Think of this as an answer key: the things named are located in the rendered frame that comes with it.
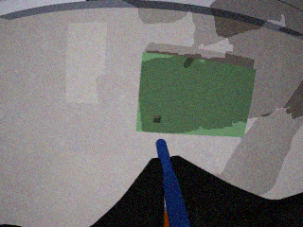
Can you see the grey aluminum slotted rail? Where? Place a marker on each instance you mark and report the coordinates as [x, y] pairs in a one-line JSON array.
[[285, 16]]

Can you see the dark blue long bar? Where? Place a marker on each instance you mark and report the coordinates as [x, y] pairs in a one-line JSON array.
[[177, 212]]

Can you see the green tray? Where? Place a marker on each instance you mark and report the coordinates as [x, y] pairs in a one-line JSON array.
[[195, 97]]

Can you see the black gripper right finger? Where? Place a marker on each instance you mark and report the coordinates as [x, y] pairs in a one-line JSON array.
[[211, 202]]

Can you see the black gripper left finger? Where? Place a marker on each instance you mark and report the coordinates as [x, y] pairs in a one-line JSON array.
[[142, 204]]

